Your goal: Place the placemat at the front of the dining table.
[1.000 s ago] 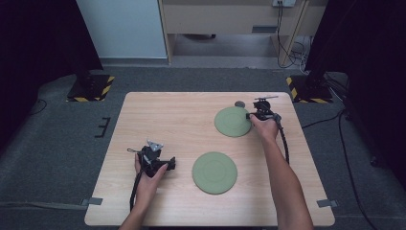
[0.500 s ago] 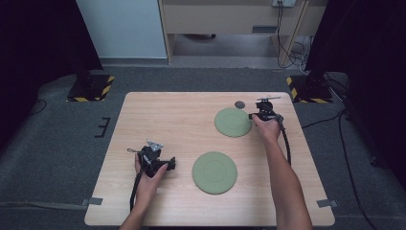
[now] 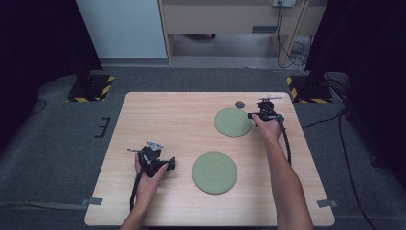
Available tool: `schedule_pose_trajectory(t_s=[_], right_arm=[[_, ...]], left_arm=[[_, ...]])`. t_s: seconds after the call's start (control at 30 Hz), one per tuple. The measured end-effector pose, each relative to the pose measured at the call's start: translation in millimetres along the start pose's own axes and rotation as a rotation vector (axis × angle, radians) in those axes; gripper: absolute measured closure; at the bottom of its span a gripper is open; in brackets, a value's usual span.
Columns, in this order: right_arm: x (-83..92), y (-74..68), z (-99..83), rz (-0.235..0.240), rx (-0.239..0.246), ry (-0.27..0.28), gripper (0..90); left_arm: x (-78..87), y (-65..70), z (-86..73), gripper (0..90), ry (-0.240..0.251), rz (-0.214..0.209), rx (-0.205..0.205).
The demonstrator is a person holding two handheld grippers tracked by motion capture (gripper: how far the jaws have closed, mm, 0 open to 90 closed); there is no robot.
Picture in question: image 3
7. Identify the person's right hand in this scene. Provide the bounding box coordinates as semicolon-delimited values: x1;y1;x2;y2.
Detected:
252;114;282;144

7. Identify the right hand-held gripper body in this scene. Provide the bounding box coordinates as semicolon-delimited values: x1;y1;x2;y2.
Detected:
254;96;285;125

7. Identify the grey tape strip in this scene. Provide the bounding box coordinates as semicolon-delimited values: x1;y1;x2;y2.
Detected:
316;198;339;209
79;196;104;207

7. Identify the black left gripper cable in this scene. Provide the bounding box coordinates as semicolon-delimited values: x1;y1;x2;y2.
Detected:
129;170;145;213

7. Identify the bundle of black desk cables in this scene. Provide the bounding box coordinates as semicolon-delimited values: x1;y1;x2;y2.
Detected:
276;2;312;69

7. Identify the black floor cable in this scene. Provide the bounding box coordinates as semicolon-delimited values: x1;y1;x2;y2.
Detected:
30;99;48;116
301;108;372;230

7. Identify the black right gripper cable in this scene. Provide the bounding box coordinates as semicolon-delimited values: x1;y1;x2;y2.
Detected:
278;115;293;166

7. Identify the green round plate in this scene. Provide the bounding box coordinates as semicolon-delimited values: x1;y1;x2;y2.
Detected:
192;150;238;196
214;106;254;139

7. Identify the person's left hand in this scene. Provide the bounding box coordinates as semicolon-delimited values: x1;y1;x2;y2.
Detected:
133;153;169;209

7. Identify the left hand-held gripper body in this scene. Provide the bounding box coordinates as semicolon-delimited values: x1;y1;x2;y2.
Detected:
126;139;168;178

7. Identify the white wall socket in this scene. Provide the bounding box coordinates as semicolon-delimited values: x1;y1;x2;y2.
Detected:
272;0;297;8

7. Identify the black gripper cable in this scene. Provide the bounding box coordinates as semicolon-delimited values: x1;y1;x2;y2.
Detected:
129;170;145;213
278;115;293;166

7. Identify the white panel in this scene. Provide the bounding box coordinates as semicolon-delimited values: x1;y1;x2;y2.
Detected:
76;0;169;59

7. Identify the black stand base striped edge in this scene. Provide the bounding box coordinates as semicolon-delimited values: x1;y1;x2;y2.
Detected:
285;75;333;104
66;74;116;103

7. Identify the black curtain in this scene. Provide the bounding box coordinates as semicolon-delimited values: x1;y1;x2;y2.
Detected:
0;0;103;151
304;0;406;190

